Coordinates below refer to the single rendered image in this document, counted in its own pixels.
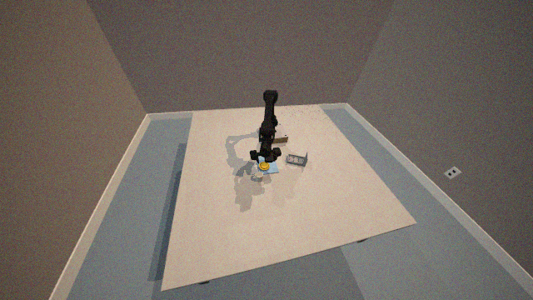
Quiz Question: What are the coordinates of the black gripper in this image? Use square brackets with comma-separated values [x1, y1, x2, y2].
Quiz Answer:
[250, 147, 281, 163]

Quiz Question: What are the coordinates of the light blue mat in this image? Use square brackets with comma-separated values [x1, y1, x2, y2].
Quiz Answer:
[257, 157, 279, 175]

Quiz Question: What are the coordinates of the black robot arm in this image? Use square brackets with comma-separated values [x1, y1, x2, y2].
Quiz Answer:
[259, 90, 278, 163]

